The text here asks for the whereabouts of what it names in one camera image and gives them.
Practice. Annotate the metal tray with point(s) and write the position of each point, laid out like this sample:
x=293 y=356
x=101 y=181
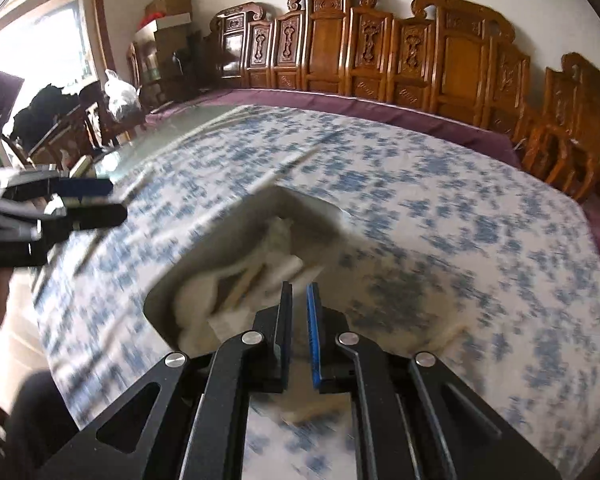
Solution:
x=307 y=220

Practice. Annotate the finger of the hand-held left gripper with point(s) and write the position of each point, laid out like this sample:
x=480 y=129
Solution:
x=87 y=187
x=100 y=216

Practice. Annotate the white plastic bag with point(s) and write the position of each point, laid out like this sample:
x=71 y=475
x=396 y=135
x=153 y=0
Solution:
x=122 y=97

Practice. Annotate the brown cardboard box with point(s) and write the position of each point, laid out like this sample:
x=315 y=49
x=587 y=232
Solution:
x=170 y=42

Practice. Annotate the person's dark clothing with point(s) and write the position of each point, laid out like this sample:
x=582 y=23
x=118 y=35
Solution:
x=40 y=430

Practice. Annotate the carved wooden sofa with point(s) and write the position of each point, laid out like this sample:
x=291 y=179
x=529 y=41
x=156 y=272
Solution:
x=460 y=60

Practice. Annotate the dark wooden chair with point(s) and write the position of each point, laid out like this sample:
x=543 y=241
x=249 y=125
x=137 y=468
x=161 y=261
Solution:
x=92 y=120

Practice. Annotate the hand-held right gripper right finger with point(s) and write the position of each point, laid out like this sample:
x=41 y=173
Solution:
x=314 y=340

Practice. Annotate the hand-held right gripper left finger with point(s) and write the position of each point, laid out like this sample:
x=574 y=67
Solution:
x=284 y=340

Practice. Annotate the dark wooden cabinet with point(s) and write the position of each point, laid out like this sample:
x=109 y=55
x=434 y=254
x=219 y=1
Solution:
x=180 y=80

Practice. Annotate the carved wooden armchair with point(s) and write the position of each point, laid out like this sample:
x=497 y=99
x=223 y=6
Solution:
x=595 y=120

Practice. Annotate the black bag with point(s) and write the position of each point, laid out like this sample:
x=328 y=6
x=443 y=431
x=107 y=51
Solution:
x=45 y=107

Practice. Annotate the blue floral tablecloth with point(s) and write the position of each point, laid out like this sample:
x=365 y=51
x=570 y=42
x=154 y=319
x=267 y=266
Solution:
x=430 y=240

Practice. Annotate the brown wooden chopstick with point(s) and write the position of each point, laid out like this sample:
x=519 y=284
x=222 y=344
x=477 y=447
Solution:
x=245 y=285

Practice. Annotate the white ceramic spoon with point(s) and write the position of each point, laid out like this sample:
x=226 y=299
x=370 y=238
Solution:
x=287 y=265

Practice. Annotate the window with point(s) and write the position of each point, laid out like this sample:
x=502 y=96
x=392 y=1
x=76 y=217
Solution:
x=45 y=45

